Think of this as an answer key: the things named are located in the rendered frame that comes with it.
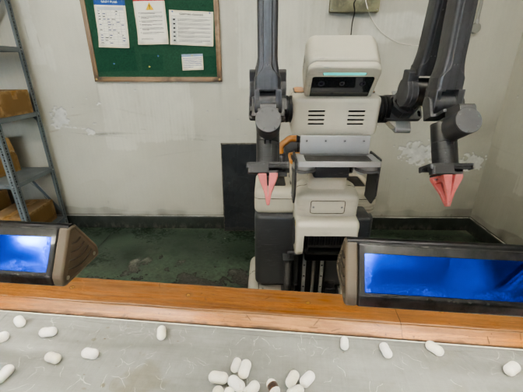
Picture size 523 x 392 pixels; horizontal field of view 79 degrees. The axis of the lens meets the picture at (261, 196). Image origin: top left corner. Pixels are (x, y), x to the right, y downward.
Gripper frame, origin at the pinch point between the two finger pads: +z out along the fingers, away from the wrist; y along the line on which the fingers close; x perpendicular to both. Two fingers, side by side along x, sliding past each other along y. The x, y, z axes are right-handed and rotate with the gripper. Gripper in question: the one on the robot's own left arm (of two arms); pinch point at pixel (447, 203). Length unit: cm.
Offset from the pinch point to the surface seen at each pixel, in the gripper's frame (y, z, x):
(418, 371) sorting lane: -13.2, 34.3, -10.2
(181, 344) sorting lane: -62, 31, -5
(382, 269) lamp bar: -29.8, 10.2, -38.8
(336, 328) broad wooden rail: -27.6, 28.7, -2.1
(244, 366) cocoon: -48, 33, -13
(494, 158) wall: 129, -44, 163
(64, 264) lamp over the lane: -69, 10, -36
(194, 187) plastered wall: -103, -25, 181
